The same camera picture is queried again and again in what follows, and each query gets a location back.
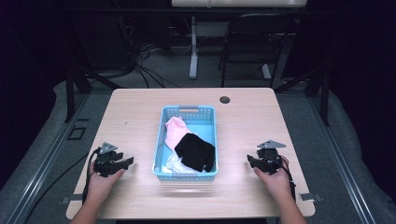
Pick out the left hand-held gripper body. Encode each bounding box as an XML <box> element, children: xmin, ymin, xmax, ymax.
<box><xmin>92</xmin><ymin>141</ymin><xmax>125</xmax><ymax>178</ymax></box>

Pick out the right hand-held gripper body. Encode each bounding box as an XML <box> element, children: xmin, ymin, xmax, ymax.
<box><xmin>255</xmin><ymin>139</ymin><xmax>285</xmax><ymax>175</ymax></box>

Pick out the person's left hand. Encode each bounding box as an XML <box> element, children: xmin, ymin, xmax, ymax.
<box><xmin>85</xmin><ymin>161</ymin><xmax>126</xmax><ymax>203</ymax></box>

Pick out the person's right hand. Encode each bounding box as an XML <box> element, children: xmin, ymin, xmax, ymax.
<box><xmin>253</xmin><ymin>155</ymin><xmax>292</xmax><ymax>203</ymax></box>

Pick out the white cloth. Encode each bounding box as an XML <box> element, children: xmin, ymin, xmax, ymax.
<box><xmin>165</xmin><ymin>152</ymin><xmax>207</xmax><ymax>175</ymax></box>

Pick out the pink cloth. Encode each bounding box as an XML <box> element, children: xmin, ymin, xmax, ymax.
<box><xmin>163</xmin><ymin>116</ymin><xmax>200</xmax><ymax>151</ymax></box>

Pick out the black cloth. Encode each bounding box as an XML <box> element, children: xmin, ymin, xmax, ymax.
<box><xmin>174</xmin><ymin>133</ymin><xmax>217</xmax><ymax>173</ymax></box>

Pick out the blue plastic basket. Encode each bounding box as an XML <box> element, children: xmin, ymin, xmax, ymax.
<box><xmin>151</xmin><ymin>105</ymin><xmax>219</xmax><ymax>182</ymax></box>

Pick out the black folding chair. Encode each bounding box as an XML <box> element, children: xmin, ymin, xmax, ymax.
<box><xmin>217</xmin><ymin>12</ymin><xmax>297</xmax><ymax>90</ymax></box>

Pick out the white desk with legs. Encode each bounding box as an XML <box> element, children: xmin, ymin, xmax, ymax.
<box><xmin>171</xmin><ymin>0</ymin><xmax>308</xmax><ymax>80</ymax></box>

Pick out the left hand-held gripper cable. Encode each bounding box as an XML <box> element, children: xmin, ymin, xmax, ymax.
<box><xmin>81</xmin><ymin>147</ymin><xmax>102</xmax><ymax>205</ymax></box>

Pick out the hand-held gripper cable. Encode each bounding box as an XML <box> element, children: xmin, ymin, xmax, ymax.
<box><xmin>269</xmin><ymin>154</ymin><xmax>297</xmax><ymax>202</ymax></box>
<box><xmin>81</xmin><ymin>147</ymin><xmax>102</xmax><ymax>205</ymax></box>

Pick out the right hand-held gripper cable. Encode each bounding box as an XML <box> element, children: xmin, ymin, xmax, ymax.
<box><xmin>269</xmin><ymin>154</ymin><xmax>297</xmax><ymax>202</ymax></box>

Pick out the grey metal table bracket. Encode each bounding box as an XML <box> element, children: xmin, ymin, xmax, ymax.
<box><xmin>60</xmin><ymin>193</ymin><xmax>84</xmax><ymax>205</ymax></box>
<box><xmin>298</xmin><ymin>192</ymin><xmax>324</xmax><ymax>203</ymax></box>

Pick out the black cable on floor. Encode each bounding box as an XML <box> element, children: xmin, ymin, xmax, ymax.
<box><xmin>23</xmin><ymin>151</ymin><xmax>92</xmax><ymax>224</ymax></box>

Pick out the aluminium floor rail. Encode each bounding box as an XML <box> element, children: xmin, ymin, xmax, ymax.
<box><xmin>5</xmin><ymin>92</ymin><xmax>92</xmax><ymax>224</ymax></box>
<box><xmin>307</xmin><ymin>92</ymin><xmax>378</xmax><ymax>224</ymax></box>

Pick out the black metal frame post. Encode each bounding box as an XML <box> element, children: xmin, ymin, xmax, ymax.
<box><xmin>64</xmin><ymin>64</ymin><xmax>77</xmax><ymax>123</ymax></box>

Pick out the bundle of black cables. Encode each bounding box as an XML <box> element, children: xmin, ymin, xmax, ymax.
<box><xmin>122</xmin><ymin>41</ymin><xmax>182</xmax><ymax>90</ymax></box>

